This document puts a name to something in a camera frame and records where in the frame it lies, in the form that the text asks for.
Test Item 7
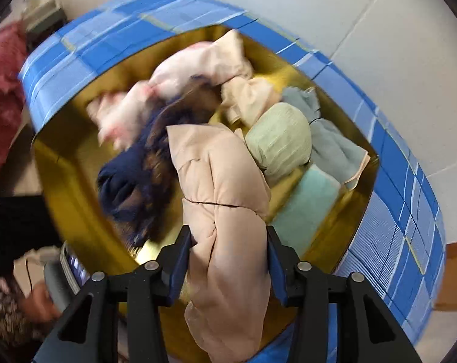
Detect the person's left hand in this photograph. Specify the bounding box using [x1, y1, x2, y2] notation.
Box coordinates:
[18, 282, 64, 324]

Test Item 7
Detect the tan glittery cloth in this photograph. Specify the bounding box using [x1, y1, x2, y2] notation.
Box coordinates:
[219, 76, 284, 127]

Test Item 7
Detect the navy patterned cloth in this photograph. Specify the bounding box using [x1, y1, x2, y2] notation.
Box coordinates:
[97, 76, 223, 248]

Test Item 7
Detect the person's patterned clothing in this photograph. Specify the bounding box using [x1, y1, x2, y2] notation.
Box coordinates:
[0, 276, 51, 348]

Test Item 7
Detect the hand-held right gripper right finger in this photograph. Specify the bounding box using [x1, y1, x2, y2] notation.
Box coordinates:
[266, 226, 423, 363]

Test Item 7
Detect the red crumpled cloth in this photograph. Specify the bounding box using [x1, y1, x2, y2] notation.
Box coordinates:
[0, 21, 30, 197]

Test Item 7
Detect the beige puffy garment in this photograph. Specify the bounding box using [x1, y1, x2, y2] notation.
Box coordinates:
[166, 123, 272, 363]

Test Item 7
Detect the blue plaid cloth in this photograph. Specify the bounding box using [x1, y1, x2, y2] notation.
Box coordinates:
[18, 0, 446, 363]

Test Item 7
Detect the teal cloth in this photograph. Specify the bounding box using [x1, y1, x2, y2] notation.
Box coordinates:
[270, 164, 343, 252]

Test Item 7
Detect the gold-lined dark box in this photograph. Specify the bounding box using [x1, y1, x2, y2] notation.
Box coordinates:
[31, 25, 380, 363]

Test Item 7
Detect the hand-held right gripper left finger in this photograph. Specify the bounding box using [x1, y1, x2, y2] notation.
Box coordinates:
[32, 226, 192, 363]

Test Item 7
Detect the white box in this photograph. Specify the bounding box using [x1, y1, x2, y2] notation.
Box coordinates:
[22, 0, 68, 33]

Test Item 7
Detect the pink floral cloth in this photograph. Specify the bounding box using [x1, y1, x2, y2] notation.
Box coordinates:
[87, 30, 255, 150]

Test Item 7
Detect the grey-blue cloth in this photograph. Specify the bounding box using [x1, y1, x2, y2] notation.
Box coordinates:
[281, 86, 370, 190]

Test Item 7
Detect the green knitted roll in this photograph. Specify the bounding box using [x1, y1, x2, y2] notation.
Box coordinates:
[245, 102, 313, 186]

